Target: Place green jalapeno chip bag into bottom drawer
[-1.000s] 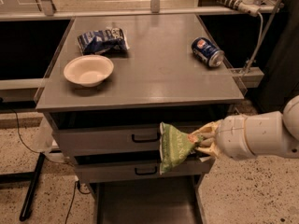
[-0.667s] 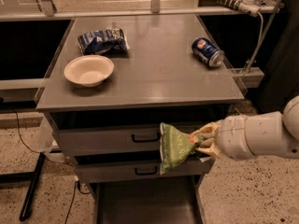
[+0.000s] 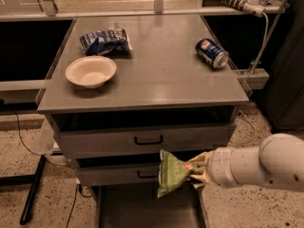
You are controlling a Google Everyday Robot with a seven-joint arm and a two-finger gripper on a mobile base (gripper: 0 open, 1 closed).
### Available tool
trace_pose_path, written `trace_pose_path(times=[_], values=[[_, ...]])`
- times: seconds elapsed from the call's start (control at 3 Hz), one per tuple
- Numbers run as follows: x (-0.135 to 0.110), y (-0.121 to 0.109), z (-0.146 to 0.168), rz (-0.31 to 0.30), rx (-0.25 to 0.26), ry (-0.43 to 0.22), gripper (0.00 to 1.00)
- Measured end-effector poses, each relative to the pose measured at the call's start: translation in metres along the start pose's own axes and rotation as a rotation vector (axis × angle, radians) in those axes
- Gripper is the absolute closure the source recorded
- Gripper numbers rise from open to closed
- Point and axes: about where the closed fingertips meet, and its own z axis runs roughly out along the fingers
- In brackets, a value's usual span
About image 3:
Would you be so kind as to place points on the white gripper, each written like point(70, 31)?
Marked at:
point(218, 167)

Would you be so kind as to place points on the green jalapeno chip bag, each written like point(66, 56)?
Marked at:
point(172, 173)

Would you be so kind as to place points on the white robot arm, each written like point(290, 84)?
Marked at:
point(278, 163)

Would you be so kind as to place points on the top grey drawer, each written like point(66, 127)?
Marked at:
point(146, 140)

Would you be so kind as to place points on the middle grey drawer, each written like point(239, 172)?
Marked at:
point(118, 174)

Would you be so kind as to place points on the bottom open grey drawer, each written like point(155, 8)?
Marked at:
point(136, 206)

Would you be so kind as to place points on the grey drawer cabinet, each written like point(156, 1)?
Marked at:
point(161, 82)

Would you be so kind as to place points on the blue chip bag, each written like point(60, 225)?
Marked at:
point(105, 41)

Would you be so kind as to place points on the dark grey side cabinet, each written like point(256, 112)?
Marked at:
point(282, 99)

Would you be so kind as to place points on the blue soda can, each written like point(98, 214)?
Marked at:
point(211, 53)

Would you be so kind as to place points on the white paper bowl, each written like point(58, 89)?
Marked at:
point(91, 71)

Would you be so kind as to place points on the white power strip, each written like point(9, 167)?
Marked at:
point(250, 6)

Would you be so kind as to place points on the black metal table leg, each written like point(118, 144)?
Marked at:
point(33, 180)

